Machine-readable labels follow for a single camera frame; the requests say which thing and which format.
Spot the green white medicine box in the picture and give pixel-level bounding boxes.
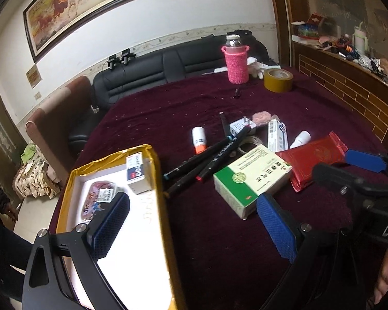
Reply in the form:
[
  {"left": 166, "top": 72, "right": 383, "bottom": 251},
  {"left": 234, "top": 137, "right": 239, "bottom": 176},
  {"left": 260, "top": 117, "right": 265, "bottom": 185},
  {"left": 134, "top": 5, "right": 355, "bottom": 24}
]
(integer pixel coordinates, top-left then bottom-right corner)
[{"left": 213, "top": 144, "right": 292, "bottom": 220}]

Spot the thin black pen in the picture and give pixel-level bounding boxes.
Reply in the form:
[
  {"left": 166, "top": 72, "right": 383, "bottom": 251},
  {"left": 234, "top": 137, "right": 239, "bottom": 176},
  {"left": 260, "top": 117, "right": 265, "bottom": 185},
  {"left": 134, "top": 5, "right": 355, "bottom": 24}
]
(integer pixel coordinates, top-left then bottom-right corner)
[{"left": 219, "top": 112, "right": 230, "bottom": 138}]

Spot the bottle in pink knit cover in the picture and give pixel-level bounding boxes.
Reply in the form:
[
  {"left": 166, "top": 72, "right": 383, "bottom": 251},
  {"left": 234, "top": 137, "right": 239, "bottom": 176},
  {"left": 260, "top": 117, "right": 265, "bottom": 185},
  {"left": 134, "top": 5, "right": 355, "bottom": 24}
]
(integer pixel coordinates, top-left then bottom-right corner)
[{"left": 221, "top": 34, "right": 249, "bottom": 84}]

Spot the small framed wall sign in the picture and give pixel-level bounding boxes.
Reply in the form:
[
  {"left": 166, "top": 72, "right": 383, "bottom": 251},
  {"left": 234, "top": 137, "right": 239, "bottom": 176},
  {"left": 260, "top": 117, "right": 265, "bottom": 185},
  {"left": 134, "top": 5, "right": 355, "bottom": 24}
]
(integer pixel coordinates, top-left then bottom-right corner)
[{"left": 26, "top": 65, "right": 41, "bottom": 88}]

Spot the black leather sofa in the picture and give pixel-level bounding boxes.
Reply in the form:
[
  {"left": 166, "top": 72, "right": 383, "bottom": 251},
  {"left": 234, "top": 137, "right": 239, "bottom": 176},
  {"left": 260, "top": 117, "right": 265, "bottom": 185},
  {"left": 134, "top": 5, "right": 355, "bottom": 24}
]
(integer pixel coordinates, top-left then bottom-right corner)
[{"left": 69, "top": 34, "right": 269, "bottom": 152}]

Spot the printed blanket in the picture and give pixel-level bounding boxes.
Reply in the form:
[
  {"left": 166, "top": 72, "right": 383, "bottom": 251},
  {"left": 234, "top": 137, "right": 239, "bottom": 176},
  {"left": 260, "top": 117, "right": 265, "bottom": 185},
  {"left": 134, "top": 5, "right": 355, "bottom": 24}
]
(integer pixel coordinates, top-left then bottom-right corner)
[{"left": 14, "top": 160, "right": 61, "bottom": 200}]

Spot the framed horse painting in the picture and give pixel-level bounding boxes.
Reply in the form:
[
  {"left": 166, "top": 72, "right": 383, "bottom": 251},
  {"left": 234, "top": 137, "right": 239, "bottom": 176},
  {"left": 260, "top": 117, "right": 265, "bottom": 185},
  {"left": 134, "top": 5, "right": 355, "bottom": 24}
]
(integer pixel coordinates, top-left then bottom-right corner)
[{"left": 23, "top": 0, "right": 164, "bottom": 63}]

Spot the wooden door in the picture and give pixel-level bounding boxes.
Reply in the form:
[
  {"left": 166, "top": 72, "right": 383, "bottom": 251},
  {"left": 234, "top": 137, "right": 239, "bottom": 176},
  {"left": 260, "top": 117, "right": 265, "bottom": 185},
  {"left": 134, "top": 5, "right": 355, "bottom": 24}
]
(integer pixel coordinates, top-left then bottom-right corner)
[{"left": 0, "top": 59, "right": 27, "bottom": 181}]

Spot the black marker teal tip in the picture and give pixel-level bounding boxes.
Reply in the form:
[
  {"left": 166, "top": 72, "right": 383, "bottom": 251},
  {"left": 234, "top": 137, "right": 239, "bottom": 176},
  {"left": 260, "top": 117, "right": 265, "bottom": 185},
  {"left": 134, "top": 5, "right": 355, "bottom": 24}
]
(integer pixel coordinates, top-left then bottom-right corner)
[{"left": 163, "top": 137, "right": 232, "bottom": 181}]

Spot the black bag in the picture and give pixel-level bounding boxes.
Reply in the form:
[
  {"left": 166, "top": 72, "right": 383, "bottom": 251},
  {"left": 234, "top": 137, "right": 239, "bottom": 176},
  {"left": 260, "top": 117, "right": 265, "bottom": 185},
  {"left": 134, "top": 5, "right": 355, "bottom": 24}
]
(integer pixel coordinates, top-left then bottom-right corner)
[{"left": 234, "top": 30, "right": 269, "bottom": 63}]

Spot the black marker red tip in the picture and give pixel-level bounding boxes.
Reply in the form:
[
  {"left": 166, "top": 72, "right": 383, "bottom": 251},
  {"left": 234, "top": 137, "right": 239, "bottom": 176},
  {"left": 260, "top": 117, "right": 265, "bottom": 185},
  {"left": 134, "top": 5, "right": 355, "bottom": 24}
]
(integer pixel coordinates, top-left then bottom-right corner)
[{"left": 197, "top": 126, "right": 252, "bottom": 181}]

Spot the colourful printed tin box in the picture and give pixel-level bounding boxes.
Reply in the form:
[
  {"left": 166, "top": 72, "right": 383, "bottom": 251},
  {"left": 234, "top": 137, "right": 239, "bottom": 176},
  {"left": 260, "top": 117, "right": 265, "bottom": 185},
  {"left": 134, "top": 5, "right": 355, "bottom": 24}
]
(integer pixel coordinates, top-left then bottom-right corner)
[{"left": 297, "top": 24, "right": 320, "bottom": 40}]

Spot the green cloth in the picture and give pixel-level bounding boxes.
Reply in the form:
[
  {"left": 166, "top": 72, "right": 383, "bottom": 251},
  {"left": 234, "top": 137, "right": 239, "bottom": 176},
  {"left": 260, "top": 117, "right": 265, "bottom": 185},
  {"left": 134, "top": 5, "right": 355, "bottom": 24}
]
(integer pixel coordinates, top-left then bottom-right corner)
[{"left": 21, "top": 144, "right": 37, "bottom": 164}]

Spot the yellow cardboard box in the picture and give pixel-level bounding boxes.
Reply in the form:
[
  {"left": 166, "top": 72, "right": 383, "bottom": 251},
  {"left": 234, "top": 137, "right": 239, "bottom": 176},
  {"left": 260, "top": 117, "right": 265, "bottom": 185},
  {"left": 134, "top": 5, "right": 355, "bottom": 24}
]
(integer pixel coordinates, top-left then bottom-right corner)
[{"left": 56, "top": 144, "right": 186, "bottom": 310}]

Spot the white plug charger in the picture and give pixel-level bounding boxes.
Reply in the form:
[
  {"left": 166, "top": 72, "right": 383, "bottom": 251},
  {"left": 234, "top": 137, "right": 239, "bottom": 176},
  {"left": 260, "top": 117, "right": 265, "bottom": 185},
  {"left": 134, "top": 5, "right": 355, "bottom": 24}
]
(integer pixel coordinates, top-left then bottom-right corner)
[{"left": 229, "top": 116, "right": 257, "bottom": 136}]

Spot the white tall medicine box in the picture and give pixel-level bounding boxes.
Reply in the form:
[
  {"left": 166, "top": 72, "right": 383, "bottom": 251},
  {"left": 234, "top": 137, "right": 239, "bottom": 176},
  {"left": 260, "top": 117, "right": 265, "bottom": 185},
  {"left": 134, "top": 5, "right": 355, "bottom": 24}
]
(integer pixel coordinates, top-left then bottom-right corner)
[{"left": 267, "top": 119, "right": 289, "bottom": 153}]

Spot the red box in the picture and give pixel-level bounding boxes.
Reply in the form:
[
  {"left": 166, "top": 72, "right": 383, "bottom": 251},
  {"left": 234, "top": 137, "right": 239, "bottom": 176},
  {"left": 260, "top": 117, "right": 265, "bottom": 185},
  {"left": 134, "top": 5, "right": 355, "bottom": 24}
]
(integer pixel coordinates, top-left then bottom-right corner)
[{"left": 307, "top": 13, "right": 325, "bottom": 27}]

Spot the small white blue box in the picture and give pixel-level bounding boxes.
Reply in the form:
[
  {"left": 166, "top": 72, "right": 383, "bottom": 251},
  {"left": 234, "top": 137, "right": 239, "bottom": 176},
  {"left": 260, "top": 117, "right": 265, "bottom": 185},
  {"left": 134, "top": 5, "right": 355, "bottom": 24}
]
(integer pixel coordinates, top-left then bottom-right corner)
[{"left": 126, "top": 154, "right": 151, "bottom": 195}]

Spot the white glue stick orange cap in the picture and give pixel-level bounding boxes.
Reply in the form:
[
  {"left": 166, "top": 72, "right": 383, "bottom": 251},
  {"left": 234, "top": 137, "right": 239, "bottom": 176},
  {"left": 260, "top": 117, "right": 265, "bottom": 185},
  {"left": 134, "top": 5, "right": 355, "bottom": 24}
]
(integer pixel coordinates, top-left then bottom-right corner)
[{"left": 191, "top": 127, "right": 208, "bottom": 155}]

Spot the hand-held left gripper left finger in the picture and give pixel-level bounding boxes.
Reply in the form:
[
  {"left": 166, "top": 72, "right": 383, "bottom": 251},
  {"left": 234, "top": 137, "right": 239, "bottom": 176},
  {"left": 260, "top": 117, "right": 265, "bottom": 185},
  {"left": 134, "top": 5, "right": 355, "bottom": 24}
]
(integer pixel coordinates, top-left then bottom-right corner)
[{"left": 22, "top": 191, "right": 131, "bottom": 310}]

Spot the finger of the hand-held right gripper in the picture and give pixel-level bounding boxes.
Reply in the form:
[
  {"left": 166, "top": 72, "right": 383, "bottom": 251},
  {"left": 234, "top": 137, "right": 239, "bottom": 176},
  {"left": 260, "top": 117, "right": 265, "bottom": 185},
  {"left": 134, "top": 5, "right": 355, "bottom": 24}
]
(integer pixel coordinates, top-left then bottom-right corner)
[
  {"left": 312, "top": 164, "right": 372, "bottom": 202},
  {"left": 344, "top": 149, "right": 388, "bottom": 173}
]

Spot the red foil packet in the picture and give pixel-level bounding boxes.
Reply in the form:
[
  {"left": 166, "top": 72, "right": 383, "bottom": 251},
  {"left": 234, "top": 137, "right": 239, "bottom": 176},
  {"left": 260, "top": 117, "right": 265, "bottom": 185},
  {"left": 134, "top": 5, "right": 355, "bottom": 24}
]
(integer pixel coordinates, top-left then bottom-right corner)
[{"left": 275, "top": 131, "right": 349, "bottom": 193}]

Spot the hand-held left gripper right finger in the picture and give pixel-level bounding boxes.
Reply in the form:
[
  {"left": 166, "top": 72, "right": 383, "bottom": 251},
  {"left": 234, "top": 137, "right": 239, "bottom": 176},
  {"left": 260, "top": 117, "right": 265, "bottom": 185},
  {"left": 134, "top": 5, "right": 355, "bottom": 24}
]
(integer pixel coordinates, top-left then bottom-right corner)
[{"left": 256, "top": 193, "right": 386, "bottom": 310}]

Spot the pink fluffy ball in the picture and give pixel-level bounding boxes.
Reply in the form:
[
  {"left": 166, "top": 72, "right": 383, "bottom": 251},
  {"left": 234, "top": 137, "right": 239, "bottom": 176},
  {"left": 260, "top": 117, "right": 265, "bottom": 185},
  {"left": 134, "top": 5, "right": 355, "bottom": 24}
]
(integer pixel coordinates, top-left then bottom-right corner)
[{"left": 252, "top": 111, "right": 280, "bottom": 126}]

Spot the wooden cabinet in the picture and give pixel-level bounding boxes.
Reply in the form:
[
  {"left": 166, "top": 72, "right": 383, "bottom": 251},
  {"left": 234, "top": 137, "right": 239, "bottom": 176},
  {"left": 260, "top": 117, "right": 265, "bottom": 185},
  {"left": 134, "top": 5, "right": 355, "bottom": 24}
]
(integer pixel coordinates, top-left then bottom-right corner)
[{"left": 267, "top": 0, "right": 388, "bottom": 143}]

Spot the white glove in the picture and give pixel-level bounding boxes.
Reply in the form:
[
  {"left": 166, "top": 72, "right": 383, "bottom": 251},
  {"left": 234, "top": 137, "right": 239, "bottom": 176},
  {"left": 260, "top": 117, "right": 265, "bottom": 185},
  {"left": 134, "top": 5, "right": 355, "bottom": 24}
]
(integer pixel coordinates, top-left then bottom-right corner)
[{"left": 247, "top": 57, "right": 282, "bottom": 79}]

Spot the maroon table cloth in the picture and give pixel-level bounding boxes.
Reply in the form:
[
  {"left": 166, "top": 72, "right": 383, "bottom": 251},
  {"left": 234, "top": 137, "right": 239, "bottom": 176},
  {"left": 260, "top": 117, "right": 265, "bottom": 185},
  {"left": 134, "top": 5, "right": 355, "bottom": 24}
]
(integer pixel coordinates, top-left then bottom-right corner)
[{"left": 50, "top": 68, "right": 388, "bottom": 310}]

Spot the clear tape roll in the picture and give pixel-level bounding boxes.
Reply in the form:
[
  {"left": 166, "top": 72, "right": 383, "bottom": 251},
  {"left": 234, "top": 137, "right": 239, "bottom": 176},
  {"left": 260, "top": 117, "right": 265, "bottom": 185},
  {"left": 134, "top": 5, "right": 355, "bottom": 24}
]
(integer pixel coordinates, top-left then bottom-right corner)
[{"left": 234, "top": 136, "right": 263, "bottom": 156}]

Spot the brown armchair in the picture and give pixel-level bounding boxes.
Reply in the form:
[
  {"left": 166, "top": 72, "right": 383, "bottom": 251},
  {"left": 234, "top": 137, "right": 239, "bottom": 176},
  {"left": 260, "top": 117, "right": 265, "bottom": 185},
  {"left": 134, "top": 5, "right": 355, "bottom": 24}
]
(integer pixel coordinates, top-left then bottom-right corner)
[{"left": 25, "top": 75, "right": 93, "bottom": 181}]

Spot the small white plastic bottle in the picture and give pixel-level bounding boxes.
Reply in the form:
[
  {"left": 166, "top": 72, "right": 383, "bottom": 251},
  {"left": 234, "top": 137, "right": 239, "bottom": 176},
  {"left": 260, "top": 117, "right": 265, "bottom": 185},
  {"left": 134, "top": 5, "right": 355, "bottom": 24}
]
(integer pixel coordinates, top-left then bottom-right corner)
[{"left": 290, "top": 130, "right": 312, "bottom": 149}]

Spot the yellow tape roll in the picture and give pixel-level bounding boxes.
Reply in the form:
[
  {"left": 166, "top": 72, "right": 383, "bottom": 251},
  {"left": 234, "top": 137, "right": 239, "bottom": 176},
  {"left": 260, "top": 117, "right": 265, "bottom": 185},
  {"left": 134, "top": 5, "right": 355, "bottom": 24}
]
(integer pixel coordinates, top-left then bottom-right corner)
[{"left": 264, "top": 69, "right": 294, "bottom": 93}]

